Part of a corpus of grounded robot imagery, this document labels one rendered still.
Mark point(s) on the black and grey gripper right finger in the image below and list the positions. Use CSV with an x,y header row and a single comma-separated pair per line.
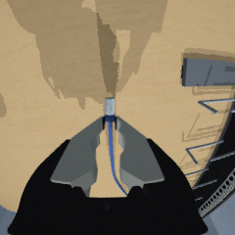
x,y
143,163

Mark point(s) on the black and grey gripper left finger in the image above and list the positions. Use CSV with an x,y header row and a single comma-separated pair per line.
x,y
73,163

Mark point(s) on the blue network cable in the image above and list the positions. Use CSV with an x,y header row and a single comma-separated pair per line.
x,y
110,126

